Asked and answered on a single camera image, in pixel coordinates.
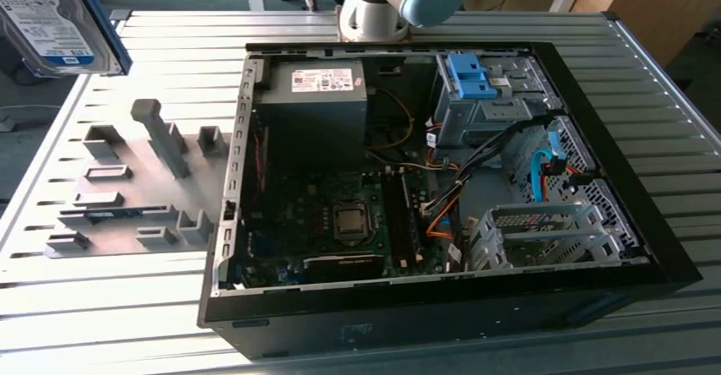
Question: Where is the green motherboard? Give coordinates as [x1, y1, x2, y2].
[240, 164, 456, 288]

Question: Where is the silver optical drive cage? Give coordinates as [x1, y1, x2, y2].
[432, 52, 565, 150]

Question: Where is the white grey wire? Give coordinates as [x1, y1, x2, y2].
[365, 149, 458, 173]

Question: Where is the blue data wire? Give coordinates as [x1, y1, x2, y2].
[528, 131, 565, 204]

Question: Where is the red orange power wire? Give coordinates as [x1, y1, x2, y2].
[538, 161, 598, 184]

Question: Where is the black cable bundle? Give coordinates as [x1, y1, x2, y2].
[418, 115, 565, 218]

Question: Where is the hard disk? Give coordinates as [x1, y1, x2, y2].
[0, 0, 134, 79]

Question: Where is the red black twisted wire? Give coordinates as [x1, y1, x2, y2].
[252, 128, 270, 193]

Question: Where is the yellow wire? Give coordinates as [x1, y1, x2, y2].
[364, 87, 417, 153]

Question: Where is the silver disk bay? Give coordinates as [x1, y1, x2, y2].
[465, 199, 642, 273]

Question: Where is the orange wire with white plug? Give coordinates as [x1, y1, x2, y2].
[425, 119, 452, 172]

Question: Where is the orange flat wire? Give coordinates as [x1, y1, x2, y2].
[424, 205, 458, 240]

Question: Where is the wooden cabinet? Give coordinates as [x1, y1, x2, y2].
[572, 0, 721, 68]

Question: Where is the grey power supply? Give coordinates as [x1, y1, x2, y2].
[256, 57, 372, 166]

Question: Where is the black CPU socket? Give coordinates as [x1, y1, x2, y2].
[330, 198, 372, 245]

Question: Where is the black graphics card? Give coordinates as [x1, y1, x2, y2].
[301, 251, 389, 284]

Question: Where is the grey parts rack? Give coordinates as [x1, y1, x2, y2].
[42, 98, 236, 262]

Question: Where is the black PC case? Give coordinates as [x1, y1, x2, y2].
[194, 40, 703, 360]

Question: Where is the dark blue RAM stick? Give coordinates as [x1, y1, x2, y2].
[82, 209, 141, 220]

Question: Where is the blue plastic drive latch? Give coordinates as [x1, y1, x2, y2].
[442, 53, 504, 101]

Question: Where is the silver CPU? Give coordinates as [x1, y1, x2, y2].
[336, 208, 368, 231]

